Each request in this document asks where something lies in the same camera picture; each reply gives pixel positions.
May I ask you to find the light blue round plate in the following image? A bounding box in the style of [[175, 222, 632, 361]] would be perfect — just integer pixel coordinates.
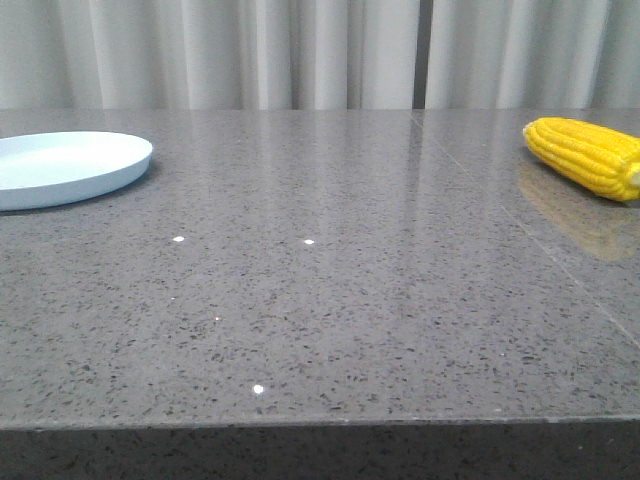
[[1, 131, 153, 211]]

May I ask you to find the white pleated curtain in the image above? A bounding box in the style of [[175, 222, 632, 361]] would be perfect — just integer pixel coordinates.
[[1, 1, 639, 110]]

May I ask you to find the yellow corn cob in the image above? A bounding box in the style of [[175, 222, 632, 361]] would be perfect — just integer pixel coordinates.
[[523, 117, 639, 202]]

